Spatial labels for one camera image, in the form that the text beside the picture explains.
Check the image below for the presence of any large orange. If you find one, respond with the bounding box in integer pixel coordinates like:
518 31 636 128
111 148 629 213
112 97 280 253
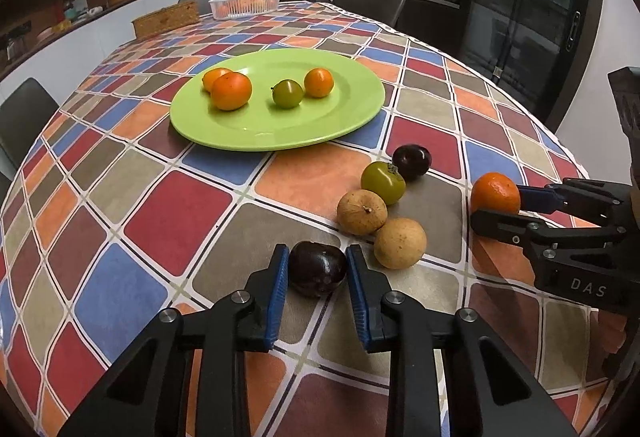
470 172 521 214
209 72 253 112

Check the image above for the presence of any brown round fruit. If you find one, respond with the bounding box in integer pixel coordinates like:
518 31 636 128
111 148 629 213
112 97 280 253
373 218 427 270
336 189 388 235

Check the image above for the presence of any dark plum back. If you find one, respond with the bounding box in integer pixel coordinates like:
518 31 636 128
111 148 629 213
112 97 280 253
392 144 432 182

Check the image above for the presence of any dark plum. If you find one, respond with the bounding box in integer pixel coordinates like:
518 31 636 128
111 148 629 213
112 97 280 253
288 241 347 298
392 144 432 182

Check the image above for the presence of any small orange mandarin back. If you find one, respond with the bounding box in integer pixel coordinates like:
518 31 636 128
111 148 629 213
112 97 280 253
304 68 334 98

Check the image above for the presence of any small orange mandarin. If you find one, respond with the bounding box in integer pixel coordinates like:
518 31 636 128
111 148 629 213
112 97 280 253
202 67 230 93
304 68 334 98

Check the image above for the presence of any green tomato front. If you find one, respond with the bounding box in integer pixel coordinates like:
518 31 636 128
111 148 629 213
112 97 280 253
271 80 305 109

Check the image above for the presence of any green tomato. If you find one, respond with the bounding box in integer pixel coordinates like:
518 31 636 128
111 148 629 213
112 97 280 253
360 161 407 205
271 80 305 109

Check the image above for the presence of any small orange mandarin front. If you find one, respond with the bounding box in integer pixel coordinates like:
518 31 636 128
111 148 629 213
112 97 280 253
202 67 230 93

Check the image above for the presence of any green tomato back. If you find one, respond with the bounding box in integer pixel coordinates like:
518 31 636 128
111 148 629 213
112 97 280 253
360 161 407 205

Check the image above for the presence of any glass sliding door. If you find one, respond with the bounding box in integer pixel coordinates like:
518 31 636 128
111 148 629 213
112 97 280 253
459 0 588 120

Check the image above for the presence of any checkered colourful tablecloth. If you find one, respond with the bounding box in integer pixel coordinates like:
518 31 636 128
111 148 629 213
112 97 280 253
1 3 612 436

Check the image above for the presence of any dark chair right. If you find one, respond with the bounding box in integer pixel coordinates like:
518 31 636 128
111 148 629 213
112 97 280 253
332 0 406 27

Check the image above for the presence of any dark chair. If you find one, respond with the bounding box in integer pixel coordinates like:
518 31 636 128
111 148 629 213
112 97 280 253
0 78 58 168
332 0 406 27

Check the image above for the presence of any green plate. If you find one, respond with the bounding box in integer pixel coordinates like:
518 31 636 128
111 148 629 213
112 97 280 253
169 48 385 152

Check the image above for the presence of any white plastic fruit basket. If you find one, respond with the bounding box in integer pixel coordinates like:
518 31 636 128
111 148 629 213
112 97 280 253
208 0 280 20

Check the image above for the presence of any woven wicker box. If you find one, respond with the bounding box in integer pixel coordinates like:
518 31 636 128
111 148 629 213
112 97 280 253
132 1 200 40

